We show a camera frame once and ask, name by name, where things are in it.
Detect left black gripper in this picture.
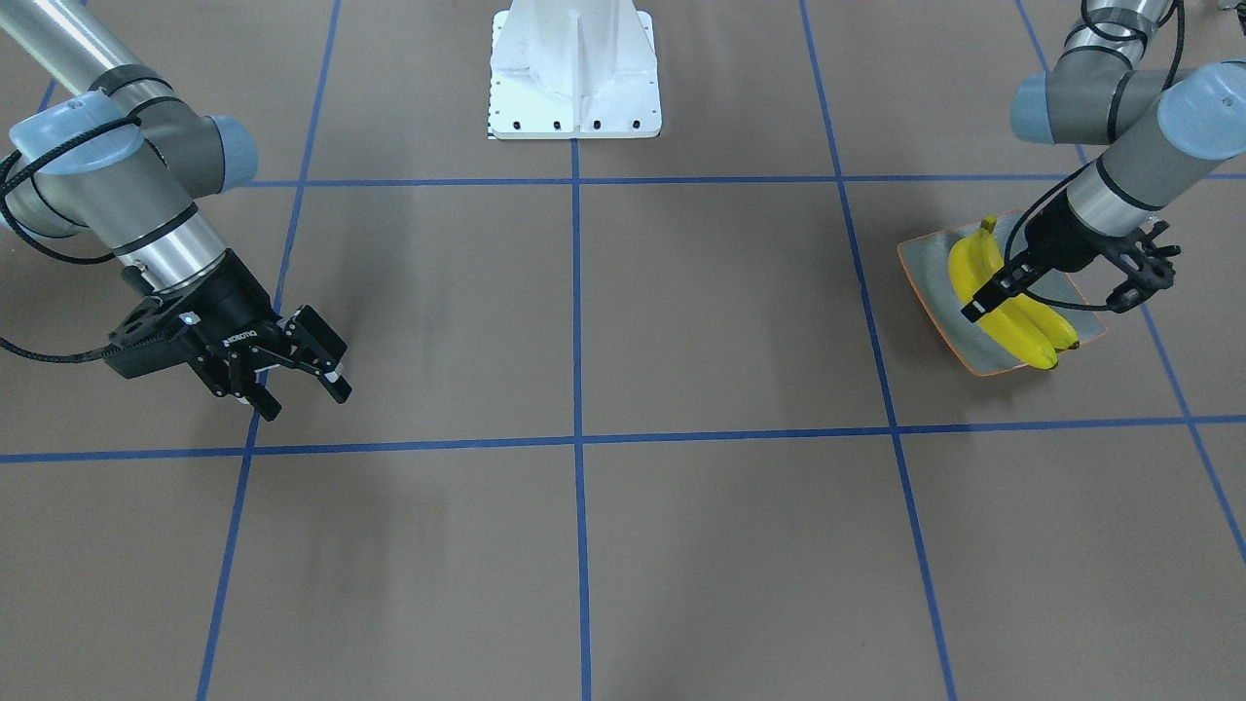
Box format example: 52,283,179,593
961,200,1106,322

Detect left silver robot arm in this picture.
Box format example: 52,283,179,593
962,1,1245,322

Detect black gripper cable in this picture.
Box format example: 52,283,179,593
1001,164,1120,313
0,117,143,365

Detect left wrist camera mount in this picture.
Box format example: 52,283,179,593
1096,219,1181,314

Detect white pedestal column base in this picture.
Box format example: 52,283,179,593
487,1,663,139

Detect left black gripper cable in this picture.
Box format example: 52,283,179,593
1001,164,1120,313

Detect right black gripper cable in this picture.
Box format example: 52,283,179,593
0,117,143,365

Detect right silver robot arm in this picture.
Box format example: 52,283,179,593
1,1,351,421

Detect yellow banana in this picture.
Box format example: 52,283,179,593
948,228,1058,371
977,215,1082,354

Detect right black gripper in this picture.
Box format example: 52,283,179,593
105,249,353,422

